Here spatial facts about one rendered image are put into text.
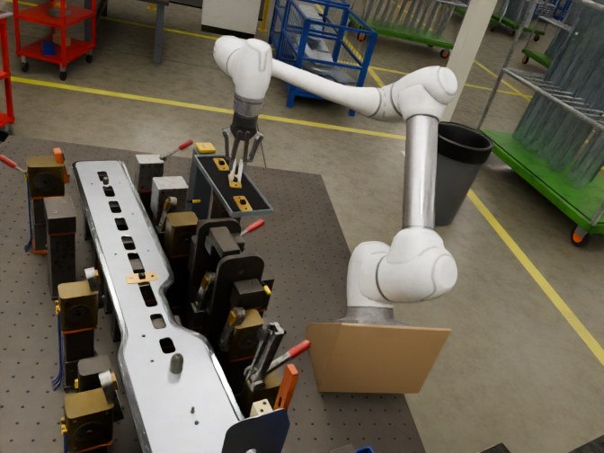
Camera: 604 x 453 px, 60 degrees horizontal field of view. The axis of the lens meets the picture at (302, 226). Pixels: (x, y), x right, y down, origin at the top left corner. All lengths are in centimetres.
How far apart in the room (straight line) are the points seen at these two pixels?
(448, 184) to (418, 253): 265
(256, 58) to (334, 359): 91
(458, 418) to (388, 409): 114
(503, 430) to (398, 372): 130
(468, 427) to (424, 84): 177
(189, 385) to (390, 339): 64
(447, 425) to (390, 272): 137
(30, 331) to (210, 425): 80
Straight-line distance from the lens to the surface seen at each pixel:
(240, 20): 823
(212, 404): 126
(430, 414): 282
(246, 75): 154
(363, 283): 167
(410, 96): 175
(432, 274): 152
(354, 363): 166
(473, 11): 504
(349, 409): 173
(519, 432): 301
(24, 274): 204
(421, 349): 169
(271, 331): 113
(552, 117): 589
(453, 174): 414
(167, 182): 178
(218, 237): 140
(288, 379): 110
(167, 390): 127
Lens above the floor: 199
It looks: 32 degrees down
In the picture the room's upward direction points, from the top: 15 degrees clockwise
